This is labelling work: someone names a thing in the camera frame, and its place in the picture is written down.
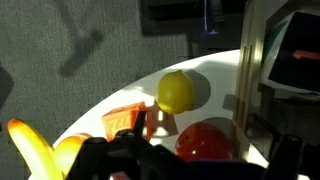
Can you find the red toy apple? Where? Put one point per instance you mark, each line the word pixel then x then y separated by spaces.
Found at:
pixel 203 143

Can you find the yellow toy banana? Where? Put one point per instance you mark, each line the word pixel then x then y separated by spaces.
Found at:
pixel 30 146

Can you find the orange toy block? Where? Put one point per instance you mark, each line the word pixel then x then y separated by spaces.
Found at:
pixel 120 121

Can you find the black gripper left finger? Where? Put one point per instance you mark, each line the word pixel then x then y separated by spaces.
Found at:
pixel 133 160

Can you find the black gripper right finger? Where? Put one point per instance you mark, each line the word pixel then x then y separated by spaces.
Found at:
pixel 293 160

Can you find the round yellow-orange toy fruit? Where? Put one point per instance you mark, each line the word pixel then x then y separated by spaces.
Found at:
pixel 66 153

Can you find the yellow toy lemon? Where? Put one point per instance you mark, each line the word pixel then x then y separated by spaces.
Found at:
pixel 175 91

